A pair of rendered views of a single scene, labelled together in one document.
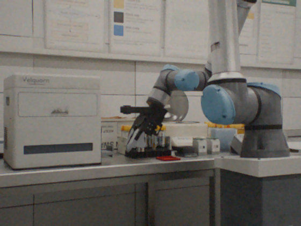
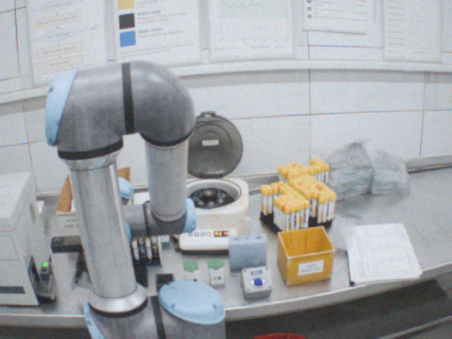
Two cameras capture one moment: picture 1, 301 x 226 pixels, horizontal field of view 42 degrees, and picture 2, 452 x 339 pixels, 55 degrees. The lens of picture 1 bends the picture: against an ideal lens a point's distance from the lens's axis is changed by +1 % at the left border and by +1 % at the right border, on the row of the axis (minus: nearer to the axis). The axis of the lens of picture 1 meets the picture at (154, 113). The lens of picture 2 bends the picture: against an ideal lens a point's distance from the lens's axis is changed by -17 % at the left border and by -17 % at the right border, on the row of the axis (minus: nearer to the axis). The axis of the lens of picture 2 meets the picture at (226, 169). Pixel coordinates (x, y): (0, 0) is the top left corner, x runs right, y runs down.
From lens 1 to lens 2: 110 cm
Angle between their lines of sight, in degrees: 30
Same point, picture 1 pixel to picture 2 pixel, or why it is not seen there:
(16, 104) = not seen: outside the picture
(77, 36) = (69, 62)
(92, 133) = (19, 277)
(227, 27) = (89, 231)
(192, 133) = (214, 224)
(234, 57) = (109, 279)
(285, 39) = (426, 26)
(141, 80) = not seen: hidden behind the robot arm
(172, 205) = not seen: hidden behind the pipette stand
